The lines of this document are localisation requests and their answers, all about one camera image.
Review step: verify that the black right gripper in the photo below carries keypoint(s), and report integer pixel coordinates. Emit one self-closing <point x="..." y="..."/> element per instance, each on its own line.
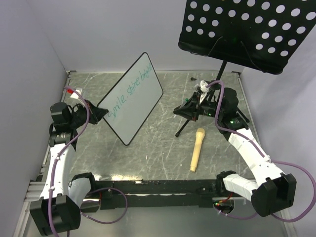
<point x="189" y="108"/>

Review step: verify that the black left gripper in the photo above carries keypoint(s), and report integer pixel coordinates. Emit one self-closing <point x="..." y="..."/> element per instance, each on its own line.
<point x="96" y="113"/>

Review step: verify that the white marker pen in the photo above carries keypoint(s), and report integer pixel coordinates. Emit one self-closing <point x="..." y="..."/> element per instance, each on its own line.
<point x="180" y="106"/>

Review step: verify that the white whiteboard with black frame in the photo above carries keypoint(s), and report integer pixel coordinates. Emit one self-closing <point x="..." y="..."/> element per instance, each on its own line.
<point x="131" y="100"/>

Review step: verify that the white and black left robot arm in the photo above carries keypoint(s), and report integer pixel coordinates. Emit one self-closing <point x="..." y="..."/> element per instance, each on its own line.
<point x="58" y="207"/>

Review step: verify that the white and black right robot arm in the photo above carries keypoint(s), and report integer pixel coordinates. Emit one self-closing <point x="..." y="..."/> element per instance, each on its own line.
<point x="271" y="190"/>

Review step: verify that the beige microphone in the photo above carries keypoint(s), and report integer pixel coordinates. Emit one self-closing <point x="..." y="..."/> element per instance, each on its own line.
<point x="200" y="134"/>

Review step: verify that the black perforated music stand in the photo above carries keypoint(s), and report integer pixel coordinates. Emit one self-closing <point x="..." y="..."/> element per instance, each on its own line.
<point x="258" y="34"/>

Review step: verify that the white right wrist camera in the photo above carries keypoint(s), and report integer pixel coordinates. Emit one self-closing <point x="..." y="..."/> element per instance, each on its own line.
<point x="203" y="88"/>

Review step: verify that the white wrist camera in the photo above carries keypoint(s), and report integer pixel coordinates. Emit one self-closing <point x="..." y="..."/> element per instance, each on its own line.
<point x="75" y="95"/>
<point x="203" y="88"/>

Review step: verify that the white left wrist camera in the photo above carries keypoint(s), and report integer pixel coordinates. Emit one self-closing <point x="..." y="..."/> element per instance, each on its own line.
<point x="75" y="95"/>

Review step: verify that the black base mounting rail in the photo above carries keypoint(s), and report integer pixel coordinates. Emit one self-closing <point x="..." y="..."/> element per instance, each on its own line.
<point x="157" y="193"/>

